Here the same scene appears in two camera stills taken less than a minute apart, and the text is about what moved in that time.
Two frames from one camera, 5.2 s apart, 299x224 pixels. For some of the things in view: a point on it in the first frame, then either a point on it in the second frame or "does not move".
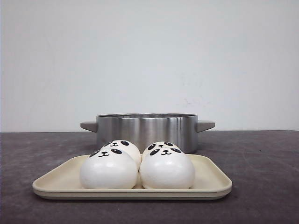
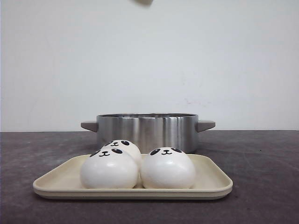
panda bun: x=124 y=145 does not move
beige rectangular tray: x=63 y=181 does not move
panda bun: x=162 y=149 -> x=143 y=3
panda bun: x=109 y=169 does not move
